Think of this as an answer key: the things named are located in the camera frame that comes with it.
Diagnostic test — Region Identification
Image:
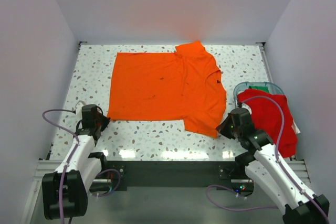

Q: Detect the red t shirt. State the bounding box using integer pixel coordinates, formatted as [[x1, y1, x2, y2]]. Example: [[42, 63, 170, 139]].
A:
[[237, 89, 298, 158]]

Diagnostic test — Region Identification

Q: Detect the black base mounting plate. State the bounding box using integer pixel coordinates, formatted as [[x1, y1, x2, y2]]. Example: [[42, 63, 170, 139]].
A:
[[90, 161, 255, 196]]

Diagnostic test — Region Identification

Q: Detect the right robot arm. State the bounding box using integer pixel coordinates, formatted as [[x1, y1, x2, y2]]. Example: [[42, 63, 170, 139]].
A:
[[217, 108, 330, 223]]

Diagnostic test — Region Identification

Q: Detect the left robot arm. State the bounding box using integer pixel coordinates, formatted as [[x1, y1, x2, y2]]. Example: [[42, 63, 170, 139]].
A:
[[42, 104, 110, 223]]

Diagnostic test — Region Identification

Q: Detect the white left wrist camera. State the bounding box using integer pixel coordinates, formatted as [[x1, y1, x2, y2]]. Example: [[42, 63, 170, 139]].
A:
[[74, 100, 87, 116]]

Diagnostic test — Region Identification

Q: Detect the orange t shirt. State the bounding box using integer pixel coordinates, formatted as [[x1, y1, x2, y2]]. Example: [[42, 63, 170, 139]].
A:
[[108, 41, 226, 138]]

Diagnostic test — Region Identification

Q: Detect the clear blue plastic bin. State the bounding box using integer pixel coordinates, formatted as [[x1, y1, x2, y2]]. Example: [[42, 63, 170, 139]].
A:
[[233, 81, 284, 108]]

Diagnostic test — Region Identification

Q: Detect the white paper sheet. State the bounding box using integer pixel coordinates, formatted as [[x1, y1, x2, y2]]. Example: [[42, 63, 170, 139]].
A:
[[292, 121, 301, 134]]

